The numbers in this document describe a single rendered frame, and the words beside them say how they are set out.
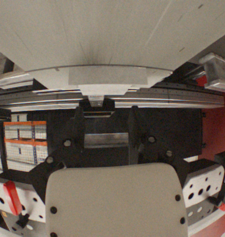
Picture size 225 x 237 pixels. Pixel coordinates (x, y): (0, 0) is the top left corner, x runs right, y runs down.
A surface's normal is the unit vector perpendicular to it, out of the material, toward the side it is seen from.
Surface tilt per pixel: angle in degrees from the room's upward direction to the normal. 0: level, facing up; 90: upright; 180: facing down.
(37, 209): 90
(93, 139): 90
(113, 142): 90
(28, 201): 90
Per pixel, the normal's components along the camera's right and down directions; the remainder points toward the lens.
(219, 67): 0.10, -0.04
